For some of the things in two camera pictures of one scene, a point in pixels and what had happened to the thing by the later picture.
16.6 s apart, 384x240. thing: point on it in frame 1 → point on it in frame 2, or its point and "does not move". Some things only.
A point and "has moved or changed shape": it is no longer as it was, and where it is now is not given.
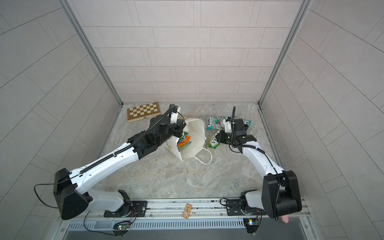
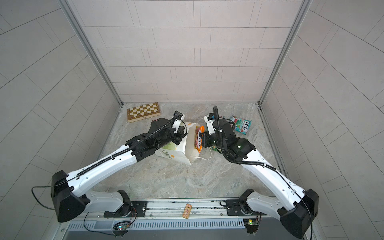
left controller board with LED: x=121 y=228 does not move
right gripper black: x=221 y=139 → x=205 y=139
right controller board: x=251 y=224 does not move
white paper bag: x=195 y=127 has moved or changed shape
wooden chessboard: x=141 y=112 does not move
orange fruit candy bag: x=184 y=141 → x=198 y=139
